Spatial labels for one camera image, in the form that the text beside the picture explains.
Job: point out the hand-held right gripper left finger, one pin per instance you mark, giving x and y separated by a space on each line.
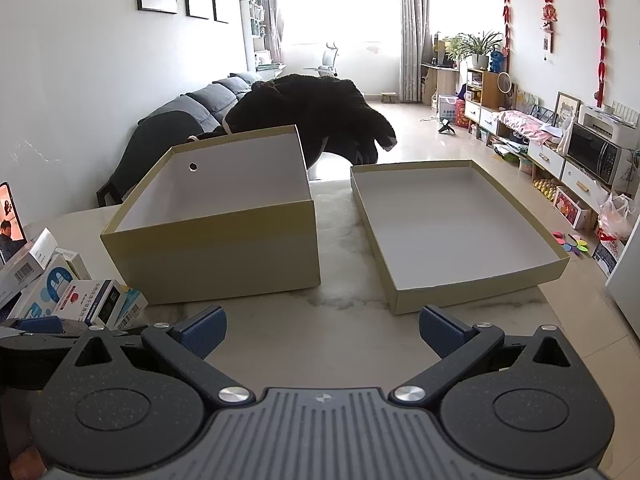
202 332

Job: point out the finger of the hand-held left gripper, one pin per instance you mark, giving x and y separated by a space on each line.
40 324

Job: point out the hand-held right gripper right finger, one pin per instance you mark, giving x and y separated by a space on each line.
442 332

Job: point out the blue tooth medicine box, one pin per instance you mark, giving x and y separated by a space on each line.
45 287

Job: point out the white grey medicine box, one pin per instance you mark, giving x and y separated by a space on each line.
30 262

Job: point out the white light-blue medicine box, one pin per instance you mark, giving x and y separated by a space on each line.
132 307

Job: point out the tan cardboard box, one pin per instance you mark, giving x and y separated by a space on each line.
215 255

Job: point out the tan cardboard box lid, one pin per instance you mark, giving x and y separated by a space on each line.
450 220

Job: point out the white marble desktop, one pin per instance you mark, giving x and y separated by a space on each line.
345 260

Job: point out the white red-dot medicine box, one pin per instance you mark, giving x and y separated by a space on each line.
85 302

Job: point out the small white medicine box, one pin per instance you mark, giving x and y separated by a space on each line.
75 262

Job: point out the smartphone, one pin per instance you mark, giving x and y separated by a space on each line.
10 220

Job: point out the colourful paper discs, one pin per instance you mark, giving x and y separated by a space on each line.
572 244

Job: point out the yellow toys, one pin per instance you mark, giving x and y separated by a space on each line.
545 189

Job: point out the red printed gift box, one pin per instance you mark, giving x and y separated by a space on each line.
570 210

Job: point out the white red carton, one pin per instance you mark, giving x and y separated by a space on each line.
607 255

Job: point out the white refrigerator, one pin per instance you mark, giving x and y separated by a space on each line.
625 275

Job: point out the white low drawer cabinet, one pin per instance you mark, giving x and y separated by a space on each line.
575 180

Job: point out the small black tripod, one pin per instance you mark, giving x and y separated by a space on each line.
446 127

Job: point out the translucent plastic bag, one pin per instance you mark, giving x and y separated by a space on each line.
617 215

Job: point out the pink patterned cloth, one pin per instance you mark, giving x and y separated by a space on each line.
525 122

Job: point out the silver microwave oven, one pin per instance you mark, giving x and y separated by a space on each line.
595 152

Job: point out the grey sofa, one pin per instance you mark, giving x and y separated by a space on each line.
215 95

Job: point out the small wooden stool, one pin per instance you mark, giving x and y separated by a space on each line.
388 96

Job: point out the wooden open cabinet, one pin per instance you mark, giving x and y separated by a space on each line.
482 87

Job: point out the wooden side desk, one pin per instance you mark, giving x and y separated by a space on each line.
440 80

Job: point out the framed cartoon picture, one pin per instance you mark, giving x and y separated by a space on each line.
566 110

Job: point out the white printer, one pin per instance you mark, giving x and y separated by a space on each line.
610 122

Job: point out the blue figurine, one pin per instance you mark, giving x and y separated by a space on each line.
496 59

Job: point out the potted green plant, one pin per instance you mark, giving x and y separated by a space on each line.
475 45

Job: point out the white office chair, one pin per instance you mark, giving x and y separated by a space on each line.
327 57

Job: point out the grey curtain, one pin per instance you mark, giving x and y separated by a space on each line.
414 30

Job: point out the white bookshelf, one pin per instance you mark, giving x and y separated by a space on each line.
255 25

